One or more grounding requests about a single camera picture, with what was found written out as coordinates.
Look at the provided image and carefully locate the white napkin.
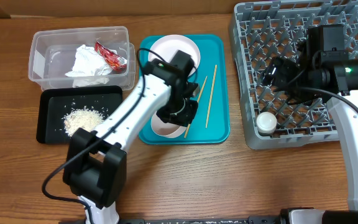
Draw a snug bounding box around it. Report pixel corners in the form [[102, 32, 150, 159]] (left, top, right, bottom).
[[65, 44, 112, 88]]

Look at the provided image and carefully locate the clear plastic bin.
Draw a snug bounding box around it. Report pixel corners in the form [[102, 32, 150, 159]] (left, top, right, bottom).
[[28, 26, 135, 90]]

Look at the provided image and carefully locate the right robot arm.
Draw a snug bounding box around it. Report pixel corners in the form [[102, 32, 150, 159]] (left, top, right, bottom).
[[259, 24, 358, 223]]

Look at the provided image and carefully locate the wooden chopstick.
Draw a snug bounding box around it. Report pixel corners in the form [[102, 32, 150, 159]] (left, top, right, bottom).
[[205, 65, 218, 128], [184, 76, 208, 138]]

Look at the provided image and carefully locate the right wooden chopstick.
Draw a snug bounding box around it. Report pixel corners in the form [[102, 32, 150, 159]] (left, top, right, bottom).
[[205, 65, 218, 128]]

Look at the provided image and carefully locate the white round plate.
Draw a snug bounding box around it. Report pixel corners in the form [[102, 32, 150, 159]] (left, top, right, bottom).
[[150, 35, 201, 77]]

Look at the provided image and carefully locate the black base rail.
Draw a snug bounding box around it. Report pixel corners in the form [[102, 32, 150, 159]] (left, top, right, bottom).
[[118, 215, 281, 224]]

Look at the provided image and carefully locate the white paper cup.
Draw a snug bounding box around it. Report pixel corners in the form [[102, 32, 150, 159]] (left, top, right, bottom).
[[256, 111, 277, 136]]

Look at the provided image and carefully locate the teal serving tray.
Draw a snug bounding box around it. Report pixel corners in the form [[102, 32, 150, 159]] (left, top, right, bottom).
[[139, 34, 230, 145]]

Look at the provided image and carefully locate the red snack wrapper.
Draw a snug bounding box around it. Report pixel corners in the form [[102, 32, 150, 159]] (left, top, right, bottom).
[[94, 42, 127, 72]]

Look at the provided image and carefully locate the black plastic tray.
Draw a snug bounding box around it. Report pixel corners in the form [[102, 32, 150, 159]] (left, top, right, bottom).
[[36, 86, 122, 144]]

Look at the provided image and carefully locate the pile of rice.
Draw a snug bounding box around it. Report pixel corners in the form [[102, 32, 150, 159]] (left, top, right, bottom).
[[62, 107, 104, 137]]

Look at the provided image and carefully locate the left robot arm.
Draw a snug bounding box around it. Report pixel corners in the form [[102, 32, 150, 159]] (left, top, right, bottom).
[[63, 50, 200, 223]]

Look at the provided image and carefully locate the left wooden chopstick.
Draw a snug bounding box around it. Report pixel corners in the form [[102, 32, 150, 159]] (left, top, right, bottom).
[[184, 76, 208, 138]]

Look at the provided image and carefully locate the pink bowl with rice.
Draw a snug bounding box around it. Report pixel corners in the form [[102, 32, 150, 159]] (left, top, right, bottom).
[[151, 113, 186, 138]]

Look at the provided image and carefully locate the grey dishwasher rack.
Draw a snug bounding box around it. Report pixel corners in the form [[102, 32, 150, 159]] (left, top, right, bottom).
[[229, 0, 358, 149]]

